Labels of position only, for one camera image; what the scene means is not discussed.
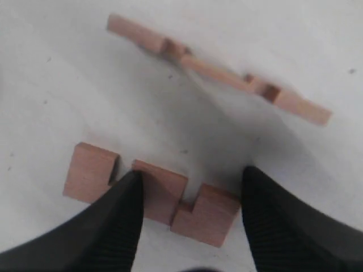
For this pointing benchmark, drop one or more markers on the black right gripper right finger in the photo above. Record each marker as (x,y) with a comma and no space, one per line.
(286,234)

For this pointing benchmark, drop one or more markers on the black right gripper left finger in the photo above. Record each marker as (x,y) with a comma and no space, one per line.
(103,237)

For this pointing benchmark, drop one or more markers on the wooden notched piece four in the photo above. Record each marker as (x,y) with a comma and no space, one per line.
(208,220)

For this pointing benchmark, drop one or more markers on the wooden notched piece three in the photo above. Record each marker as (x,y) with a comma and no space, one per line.
(157,43)

